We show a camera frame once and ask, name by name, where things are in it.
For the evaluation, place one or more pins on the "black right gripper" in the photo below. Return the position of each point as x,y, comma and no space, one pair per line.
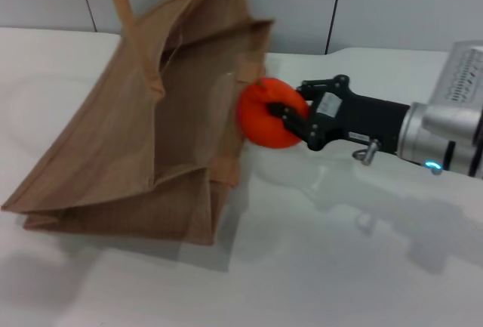
362,119

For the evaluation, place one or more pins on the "orange fruit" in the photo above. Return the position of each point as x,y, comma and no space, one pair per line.
260,115

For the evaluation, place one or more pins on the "brown woven jute handbag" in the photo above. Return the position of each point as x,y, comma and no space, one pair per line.
124,115

